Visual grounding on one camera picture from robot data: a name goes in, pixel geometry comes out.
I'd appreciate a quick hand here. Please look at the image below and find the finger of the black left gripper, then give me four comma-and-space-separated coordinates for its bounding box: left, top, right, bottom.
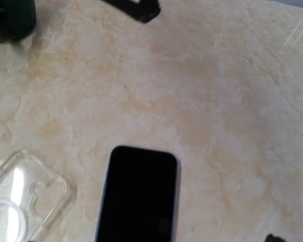
104, 0, 161, 24

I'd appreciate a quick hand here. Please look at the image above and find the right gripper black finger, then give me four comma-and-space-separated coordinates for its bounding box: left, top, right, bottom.
264, 234, 286, 242

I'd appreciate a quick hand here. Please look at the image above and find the black mug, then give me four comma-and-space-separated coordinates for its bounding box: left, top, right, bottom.
0, 0, 36, 43

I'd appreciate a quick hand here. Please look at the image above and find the black phone with purple edge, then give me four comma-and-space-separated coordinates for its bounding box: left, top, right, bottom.
94, 146, 180, 241

